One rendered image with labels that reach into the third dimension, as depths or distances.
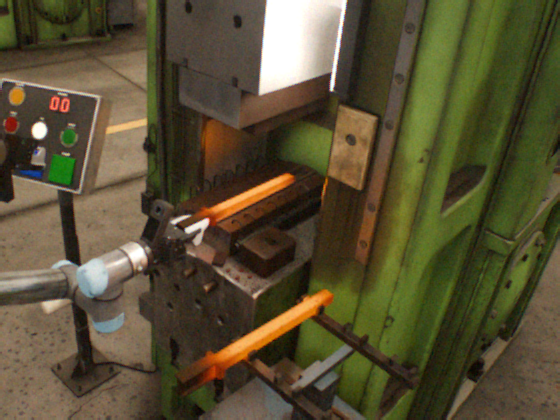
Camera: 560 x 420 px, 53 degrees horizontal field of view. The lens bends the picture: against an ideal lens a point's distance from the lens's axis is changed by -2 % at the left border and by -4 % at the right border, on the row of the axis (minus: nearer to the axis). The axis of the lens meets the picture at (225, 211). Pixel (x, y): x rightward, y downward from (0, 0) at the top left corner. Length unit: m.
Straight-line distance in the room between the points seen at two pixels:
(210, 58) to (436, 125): 0.50
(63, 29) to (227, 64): 5.08
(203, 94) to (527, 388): 1.94
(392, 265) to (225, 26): 0.64
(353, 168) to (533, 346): 1.86
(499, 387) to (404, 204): 1.54
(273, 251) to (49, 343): 1.40
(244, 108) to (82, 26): 5.12
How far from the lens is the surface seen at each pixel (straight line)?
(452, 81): 1.14
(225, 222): 1.46
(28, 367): 2.50
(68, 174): 1.66
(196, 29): 1.32
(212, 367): 1.13
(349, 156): 1.27
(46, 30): 6.25
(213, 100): 1.32
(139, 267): 1.31
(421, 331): 1.90
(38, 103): 1.75
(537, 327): 3.08
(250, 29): 1.20
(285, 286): 1.46
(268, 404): 1.43
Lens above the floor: 1.81
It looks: 33 degrees down
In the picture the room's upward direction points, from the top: 4 degrees clockwise
